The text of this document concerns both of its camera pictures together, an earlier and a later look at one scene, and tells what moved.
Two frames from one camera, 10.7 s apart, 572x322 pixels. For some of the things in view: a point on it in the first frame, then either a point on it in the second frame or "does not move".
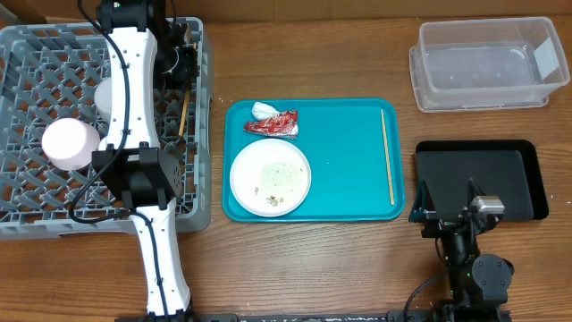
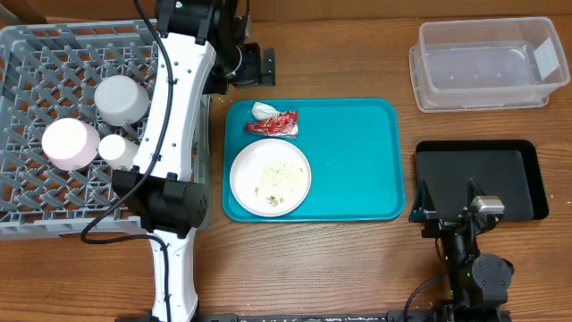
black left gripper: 185,80 → 257,74
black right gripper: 447,222 does not move
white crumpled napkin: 264,112 does not move
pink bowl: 70,144 does not move
